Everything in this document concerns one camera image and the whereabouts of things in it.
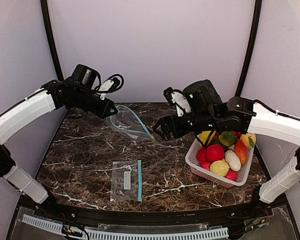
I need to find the large clear zip bag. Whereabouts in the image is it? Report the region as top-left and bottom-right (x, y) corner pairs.
(105, 105), (155, 142)

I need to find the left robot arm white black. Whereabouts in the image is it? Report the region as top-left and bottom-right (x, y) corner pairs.
(0, 64), (125, 205)

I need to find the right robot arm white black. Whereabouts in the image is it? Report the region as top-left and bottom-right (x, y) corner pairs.
(152, 79), (300, 204)

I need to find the small clear zip bag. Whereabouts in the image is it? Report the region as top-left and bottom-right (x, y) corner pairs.
(110, 159), (143, 202)

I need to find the white plastic basket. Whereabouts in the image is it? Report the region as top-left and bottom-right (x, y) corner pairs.
(185, 139), (254, 188)

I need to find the red toy fruit left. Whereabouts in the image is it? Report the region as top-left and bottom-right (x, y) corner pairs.
(196, 147), (209, 164)

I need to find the red toy fruit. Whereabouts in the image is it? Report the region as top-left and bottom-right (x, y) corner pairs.
(225, 169), (238, 182)
(196, 147), (209, 164)

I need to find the dark green toy pepper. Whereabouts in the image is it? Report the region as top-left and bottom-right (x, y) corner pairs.
(209, 139), (228, 152)

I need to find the red toy apple large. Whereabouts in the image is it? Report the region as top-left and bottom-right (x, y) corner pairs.
(206, 144), (225, 163)

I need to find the orange toy carrot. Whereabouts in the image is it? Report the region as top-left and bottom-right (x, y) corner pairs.
(234, 140), (248, 166)

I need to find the red toy fruit front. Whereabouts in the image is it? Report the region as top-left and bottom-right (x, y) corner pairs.
(225, 169), (238, 182)

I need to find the yellow toy pear with leaf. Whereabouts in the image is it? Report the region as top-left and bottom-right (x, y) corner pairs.
(240, 133), (257, 149)

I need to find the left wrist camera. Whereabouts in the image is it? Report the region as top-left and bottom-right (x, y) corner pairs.
(94, 73), (125, 101)

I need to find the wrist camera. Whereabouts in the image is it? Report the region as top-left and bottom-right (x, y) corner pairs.
(94, 73), (125, 101)
(163, 87), (191, 117)

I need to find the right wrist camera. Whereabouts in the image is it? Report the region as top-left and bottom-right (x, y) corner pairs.
(163, 87), (191, 117)

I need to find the white slotted cable duct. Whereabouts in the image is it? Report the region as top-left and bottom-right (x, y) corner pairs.
(21, 214), (229, 240)

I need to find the black front rail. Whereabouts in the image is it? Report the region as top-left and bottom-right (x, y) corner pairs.
(34, 197), (284, 226)

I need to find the black corner frame post left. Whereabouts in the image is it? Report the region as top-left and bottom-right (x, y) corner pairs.
(40, 0), (64, 81)

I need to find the black corner frame post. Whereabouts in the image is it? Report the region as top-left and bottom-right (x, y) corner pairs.
(40, 0), (64, 81)
(234, 0), (263, 97)

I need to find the black corner frame post right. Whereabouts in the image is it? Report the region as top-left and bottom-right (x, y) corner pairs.
(234, 0), (263, 97)

